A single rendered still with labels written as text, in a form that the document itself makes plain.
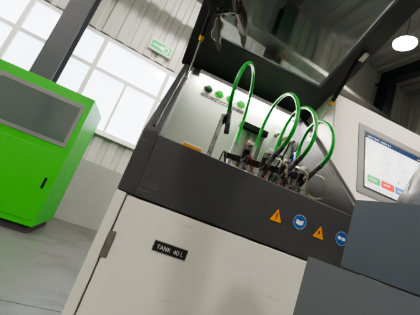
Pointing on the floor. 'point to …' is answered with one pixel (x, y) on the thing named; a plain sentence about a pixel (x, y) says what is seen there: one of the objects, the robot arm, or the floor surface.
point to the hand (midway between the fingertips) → (231, 45)
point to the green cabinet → (39, 144)
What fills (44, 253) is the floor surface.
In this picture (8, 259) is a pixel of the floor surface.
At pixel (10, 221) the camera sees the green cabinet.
